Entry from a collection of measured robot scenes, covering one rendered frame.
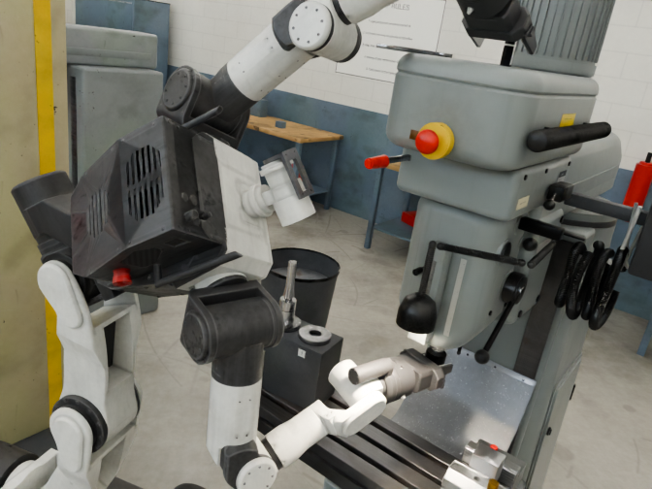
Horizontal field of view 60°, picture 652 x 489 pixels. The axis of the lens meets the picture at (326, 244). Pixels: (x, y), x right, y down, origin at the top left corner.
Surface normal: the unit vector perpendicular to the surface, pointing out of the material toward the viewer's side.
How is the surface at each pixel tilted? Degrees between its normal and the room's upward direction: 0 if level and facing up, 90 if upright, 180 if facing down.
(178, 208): 59
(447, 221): 90
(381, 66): 90
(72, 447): 90
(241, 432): 86
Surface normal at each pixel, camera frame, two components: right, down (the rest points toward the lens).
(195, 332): -0.77, 0.09
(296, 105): -0.61, 0.20
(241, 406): 0.49, 0.30
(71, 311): -0.33, 0.29
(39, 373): 0.78, 0.32
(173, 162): 0.88, -0.29
